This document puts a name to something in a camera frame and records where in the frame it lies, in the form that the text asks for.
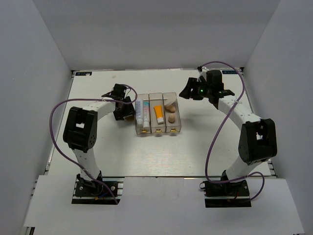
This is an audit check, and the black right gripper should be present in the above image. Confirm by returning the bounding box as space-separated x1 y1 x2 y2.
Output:
179 77 212 100

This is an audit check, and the clear white cosmetic tube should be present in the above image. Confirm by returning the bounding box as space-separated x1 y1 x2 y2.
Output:
135 99 144 127

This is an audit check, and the round white powder puff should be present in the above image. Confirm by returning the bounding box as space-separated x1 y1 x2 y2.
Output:
163 95 177 106

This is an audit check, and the teal pink gradient tube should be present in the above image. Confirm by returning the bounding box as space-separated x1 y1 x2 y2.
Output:
143 101 150 128

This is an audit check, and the beige makeup sponge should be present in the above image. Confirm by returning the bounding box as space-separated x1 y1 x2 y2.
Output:
168 113 176 123
165 104 176 113

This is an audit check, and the orange cream tube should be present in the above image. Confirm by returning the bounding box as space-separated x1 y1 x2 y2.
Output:
154 105 164 124

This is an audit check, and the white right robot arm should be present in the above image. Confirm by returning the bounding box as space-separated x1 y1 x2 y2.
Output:
179 70 277 195

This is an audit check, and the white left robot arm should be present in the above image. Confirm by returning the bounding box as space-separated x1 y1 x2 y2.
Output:
63 84 135 195

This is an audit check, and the clear left organizer bin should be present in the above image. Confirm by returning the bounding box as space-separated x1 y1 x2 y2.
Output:
135 94 151 135

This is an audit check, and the clear organizer bin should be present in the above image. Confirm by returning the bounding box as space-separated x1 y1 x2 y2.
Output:
135 94 151 135
149 93 166 134
162 92 181 133

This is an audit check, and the clear right organizer bin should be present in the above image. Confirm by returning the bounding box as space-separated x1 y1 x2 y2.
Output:
162 92 181 133

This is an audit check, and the clear middle organizer bin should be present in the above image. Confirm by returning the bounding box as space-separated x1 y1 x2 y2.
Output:
149 93 166 134

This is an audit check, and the blue label sticker right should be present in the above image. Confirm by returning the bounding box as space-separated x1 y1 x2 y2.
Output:
222 70 240 74

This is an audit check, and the blue label sticker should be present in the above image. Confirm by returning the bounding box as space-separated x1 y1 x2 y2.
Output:
75 71 92 76
222 70 240 74

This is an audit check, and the blue label sticker left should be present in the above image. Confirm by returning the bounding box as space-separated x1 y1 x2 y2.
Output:
75 71 92 76

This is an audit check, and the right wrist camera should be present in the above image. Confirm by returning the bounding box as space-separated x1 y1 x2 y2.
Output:
197 66 208 83

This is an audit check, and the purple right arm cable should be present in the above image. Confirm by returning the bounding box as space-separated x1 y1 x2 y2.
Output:
197 61 266 200

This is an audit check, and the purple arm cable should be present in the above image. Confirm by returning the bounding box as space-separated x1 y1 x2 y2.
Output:
197 61 266 200
50 84 138 204

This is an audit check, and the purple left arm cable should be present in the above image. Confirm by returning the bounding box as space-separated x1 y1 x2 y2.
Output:
50 84 138 204

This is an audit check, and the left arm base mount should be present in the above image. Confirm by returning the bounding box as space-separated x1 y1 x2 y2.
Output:
71 174 124 205

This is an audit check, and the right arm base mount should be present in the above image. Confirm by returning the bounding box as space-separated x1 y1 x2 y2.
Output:
199 180 251 208

